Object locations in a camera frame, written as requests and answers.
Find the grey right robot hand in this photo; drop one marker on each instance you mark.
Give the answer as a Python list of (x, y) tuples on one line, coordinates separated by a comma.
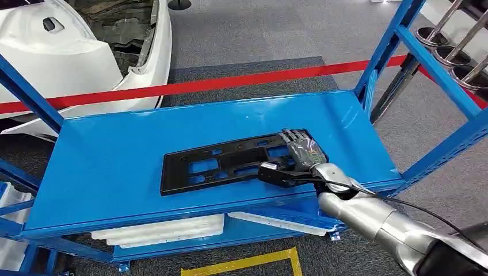
[(307, 152)]

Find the black plastic panel with cutouts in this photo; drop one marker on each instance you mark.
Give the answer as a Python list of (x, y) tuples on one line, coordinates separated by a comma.
[(173, 171)]

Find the red barrier belt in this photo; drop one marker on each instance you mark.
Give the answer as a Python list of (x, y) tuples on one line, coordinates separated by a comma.
[(476, 99), (228, 81)]

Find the white ribbed plastic panel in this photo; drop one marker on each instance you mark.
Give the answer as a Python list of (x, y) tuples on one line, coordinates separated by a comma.
[(160, 239), (152, 226), (145, 245)]

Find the black round floor base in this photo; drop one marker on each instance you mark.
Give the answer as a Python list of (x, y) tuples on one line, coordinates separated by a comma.
[(179, 4)]

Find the white car body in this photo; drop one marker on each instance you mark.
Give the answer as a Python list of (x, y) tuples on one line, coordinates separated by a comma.
[(57, 57)]

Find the small blue metal rack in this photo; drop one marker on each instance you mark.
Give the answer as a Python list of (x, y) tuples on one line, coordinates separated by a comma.
[(28, 261)]

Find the white moulded panel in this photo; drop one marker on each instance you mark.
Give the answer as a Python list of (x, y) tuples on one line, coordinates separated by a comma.
[(9, 253)]

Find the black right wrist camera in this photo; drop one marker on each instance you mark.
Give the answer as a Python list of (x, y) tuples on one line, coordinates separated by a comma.
[(282, 176)]

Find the dark stanchion post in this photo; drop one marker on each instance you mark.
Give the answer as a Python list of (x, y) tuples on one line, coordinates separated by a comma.
[(392, 89)]

